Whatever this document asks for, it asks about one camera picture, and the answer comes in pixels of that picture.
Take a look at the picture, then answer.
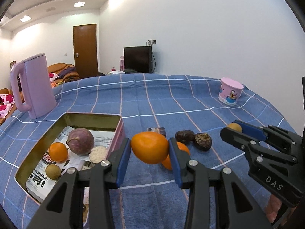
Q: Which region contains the purple passion fruit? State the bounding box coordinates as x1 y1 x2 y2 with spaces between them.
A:
67 128 95 156

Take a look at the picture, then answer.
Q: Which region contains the orange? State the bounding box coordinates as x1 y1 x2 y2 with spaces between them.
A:
131 132 169 164
161 142 191 171
48 142 69 163

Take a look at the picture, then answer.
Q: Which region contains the person's right hand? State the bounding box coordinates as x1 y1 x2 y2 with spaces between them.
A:
264 192 286 225

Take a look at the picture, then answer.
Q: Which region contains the brown leather corner sofa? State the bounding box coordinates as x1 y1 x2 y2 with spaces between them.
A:
48 63 80 83

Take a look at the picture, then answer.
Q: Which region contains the purple electric kettle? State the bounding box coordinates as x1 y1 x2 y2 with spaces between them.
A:
10 52 58 119

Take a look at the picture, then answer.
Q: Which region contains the greenish longan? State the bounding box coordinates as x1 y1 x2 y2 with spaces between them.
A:
45 164 62 180

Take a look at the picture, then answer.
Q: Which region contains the yellow longan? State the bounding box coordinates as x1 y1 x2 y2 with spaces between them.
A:
227 123 243 133

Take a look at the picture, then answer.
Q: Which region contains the purple cloth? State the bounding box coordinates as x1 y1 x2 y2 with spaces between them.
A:
59 68 77 78

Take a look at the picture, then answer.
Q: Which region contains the pink cartoon cup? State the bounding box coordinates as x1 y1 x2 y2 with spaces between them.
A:
218 77 244 107

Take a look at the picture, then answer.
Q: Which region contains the printed paper leaflet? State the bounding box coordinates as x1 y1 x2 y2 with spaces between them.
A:
26 125 115 202

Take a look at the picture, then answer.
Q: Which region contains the pink tin box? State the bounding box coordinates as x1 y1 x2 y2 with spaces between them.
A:
14 112 126 206

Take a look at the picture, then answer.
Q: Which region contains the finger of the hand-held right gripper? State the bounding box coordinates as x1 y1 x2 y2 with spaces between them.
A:
220 126 299 170
235 121 305 157

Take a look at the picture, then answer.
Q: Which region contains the brown wooden door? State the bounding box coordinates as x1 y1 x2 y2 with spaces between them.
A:
73 24 99 79

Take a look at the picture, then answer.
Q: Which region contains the black television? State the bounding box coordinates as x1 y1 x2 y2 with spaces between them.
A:
123 46 153 74

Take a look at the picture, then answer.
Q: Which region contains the blue checked tablecloth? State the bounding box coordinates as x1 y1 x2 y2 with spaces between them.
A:
0 73 298 229

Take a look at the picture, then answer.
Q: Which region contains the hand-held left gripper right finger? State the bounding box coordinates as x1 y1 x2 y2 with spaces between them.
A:
168 137 273 229

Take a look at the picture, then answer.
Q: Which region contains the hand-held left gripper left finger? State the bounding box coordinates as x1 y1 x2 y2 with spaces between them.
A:
26 137 131 229

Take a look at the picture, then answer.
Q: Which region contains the black television cable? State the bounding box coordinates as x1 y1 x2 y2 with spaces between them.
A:
152 45 158 74

